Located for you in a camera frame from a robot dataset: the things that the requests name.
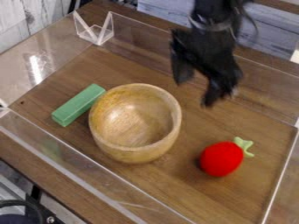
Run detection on red plush strawberry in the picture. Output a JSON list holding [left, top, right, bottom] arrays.
[[199, 136, 255, 177]]

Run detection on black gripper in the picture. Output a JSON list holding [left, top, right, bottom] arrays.
[[171, 17, 242, 108]]

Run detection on wooden bowl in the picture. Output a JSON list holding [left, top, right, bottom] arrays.
[[88, 83, 183, 164]]

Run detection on black cable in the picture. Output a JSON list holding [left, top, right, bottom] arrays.
[[0, 199, 43, 224]]

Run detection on clear acrylic corner bracket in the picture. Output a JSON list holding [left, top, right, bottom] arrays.
[[72, 11, 115, 46]]

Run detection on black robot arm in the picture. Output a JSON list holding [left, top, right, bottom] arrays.
[[170, 0, 258, 107]]

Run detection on black table clamp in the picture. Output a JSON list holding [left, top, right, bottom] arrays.
[[24, 185, 66, 224]]

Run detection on green rectangular block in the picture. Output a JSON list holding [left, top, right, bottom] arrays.
[[51, 84, 107, 127]]

